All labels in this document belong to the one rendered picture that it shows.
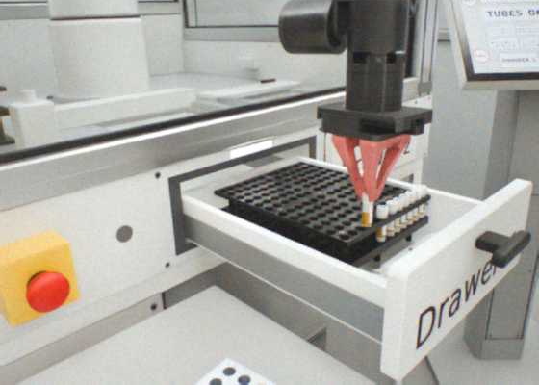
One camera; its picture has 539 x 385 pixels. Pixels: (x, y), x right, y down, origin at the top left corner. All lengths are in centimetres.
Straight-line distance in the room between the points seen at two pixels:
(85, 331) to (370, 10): 49
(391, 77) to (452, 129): 181
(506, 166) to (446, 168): 88
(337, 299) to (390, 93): 20
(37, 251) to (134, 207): 14
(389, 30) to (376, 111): 7
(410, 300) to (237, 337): 25
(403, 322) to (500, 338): 133
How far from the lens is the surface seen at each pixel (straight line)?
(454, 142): 228
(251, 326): 60
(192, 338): 59
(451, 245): 45
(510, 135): 144
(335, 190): 63
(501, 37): 133
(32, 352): 62
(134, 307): 66
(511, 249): 49
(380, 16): 46
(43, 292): 49
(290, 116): 73
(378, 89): 46
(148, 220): 61
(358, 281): 44
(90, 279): 60
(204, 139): 63
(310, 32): 49
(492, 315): 167
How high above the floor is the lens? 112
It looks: 20 degrees down
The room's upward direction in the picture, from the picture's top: 2 degrees counter-clockwise
